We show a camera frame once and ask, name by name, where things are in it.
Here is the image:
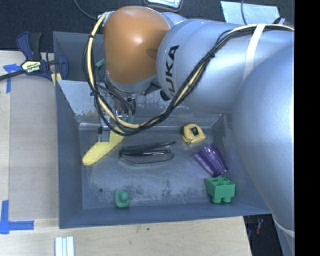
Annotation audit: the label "clear purple plastic cup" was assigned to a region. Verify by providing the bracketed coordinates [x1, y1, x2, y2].
[194, 142, 229, 178]

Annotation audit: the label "large green toy brick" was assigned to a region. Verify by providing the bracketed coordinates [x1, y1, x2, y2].
[204, 176, 237, 204]

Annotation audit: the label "yellow toy corn cob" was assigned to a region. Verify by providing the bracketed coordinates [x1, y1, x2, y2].
[82, 130, 125, 166]

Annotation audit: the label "grey metal bin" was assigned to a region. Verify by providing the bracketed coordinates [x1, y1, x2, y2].
[52, 31, 272, 230]

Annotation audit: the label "yellow tape measure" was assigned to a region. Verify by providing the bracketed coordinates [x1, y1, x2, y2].
[181, 123, 207, 147]

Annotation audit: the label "black sunglasses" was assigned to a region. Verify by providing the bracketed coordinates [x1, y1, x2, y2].
[117, 140, 177, 166]

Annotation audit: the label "small green toy brick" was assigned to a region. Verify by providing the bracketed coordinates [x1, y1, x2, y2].
[114, 189, 131, 209]

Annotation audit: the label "black cylinder on white bracket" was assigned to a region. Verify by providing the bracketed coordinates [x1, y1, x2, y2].
[159, 89, 173, 102]

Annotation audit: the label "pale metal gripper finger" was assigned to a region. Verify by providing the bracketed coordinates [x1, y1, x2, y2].
[98, 130, 112, 144]

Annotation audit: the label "pale wood flat board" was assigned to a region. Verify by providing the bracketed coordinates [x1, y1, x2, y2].
[8, 74, 60, 221]

